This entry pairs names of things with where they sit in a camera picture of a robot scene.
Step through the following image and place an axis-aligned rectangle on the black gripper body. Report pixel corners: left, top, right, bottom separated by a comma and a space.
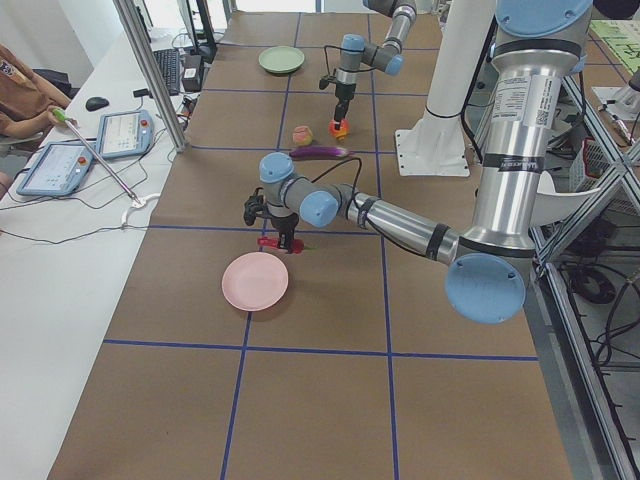
272, 213, 299, 245
334, 82, 355, 116

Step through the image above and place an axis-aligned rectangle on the red chili pepper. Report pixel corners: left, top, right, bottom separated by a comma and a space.
257, 236, 315, 254

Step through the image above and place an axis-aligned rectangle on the red pomegranate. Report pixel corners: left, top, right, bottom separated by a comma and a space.
328, 119, 350, 141

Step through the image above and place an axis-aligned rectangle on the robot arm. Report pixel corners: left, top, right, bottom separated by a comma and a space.
324, 1, 417, 132
244, 1, 592, 324

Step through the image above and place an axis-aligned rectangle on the peach fruit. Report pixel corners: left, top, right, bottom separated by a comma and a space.
292, 125, 314, 147

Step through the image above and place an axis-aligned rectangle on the pink plate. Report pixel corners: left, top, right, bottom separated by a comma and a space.
221, 252, 289, 312

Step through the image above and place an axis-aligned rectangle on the purple eggplant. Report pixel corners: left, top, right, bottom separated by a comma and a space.
289, 145, 352, 161

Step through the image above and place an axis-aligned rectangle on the light green plate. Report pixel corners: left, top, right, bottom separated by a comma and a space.
258, 46, 306, 75

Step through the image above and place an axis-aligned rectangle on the black power adapter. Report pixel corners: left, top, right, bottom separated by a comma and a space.
181, 55, 204, 92

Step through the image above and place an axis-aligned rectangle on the black keyboard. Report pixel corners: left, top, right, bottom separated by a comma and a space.
153, 49, 181, 96

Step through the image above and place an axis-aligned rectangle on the blue teach pendant far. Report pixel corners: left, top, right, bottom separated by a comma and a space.
96, 109, 154, 159

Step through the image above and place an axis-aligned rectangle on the blue teach pendant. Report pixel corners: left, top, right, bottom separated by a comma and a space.
96, 109, 154, 159
17, 142, 93, 197

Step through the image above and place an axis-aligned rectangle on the white side desk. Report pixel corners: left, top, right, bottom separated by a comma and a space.
0, 29, 201, 480

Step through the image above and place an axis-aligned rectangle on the white plastic chair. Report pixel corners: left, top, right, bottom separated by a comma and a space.
530, 171, 600, 227

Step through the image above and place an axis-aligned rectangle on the black computer mouse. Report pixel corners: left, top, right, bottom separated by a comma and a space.
85, 96, 110, 112

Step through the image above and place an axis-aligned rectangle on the blue teach pendant near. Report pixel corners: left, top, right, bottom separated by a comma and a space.
17, 142, 93, 197

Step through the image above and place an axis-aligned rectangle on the person in brown shirt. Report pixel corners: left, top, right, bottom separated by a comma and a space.
0, 42, 81, 189

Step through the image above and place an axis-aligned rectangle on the black camera cable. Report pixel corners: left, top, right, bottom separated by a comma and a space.
309, 157, 364, 201
322, 43, 346, 84

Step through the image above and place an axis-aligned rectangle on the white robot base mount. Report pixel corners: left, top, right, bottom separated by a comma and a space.
395, 0, 496, 177

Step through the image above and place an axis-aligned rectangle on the aluminium frame post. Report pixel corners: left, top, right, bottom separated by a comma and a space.
113, 0, 187, 153

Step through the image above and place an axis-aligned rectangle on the metal rod green handle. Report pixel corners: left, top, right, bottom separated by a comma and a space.
52, 107, 139, 203

